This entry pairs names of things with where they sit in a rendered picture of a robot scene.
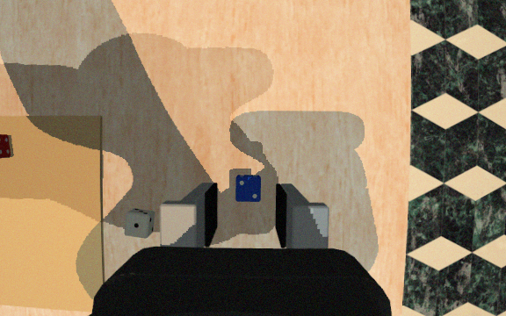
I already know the beige die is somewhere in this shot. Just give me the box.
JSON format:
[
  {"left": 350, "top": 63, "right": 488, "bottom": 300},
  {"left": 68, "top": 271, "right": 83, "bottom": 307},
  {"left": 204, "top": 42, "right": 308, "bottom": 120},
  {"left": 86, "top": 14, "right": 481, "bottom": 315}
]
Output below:
[{"left": 124, "top": 208, "right": 155, "bottom": 239}]

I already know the blue die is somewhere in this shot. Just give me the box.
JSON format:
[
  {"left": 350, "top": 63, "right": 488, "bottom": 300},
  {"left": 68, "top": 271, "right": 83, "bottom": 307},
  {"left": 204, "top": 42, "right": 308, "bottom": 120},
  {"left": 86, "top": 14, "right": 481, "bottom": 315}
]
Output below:
[{"left": 235, "top": 175, "right": 261, "bottom": 202}]

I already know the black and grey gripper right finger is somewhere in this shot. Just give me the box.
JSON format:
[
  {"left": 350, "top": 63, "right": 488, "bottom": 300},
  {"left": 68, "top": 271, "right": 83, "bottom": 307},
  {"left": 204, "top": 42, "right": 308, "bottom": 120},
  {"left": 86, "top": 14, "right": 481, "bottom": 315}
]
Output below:
[{"left": 275, "top": 183, "right": 329, "bottom": 248}]

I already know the tan square mat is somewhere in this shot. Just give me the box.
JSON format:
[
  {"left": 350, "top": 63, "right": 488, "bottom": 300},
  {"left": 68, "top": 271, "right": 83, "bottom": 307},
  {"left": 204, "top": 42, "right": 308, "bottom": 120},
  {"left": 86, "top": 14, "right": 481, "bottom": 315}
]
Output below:
[{"left": 0, "top": 116, "right": 105, "bottom": 312}]

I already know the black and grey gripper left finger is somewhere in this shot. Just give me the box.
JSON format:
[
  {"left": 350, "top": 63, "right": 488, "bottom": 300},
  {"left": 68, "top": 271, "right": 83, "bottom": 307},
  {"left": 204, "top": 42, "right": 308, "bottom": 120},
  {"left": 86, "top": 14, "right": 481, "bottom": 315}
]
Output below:
[{"left": 160, "top": 183, "right": 218, "bottom": 248}]

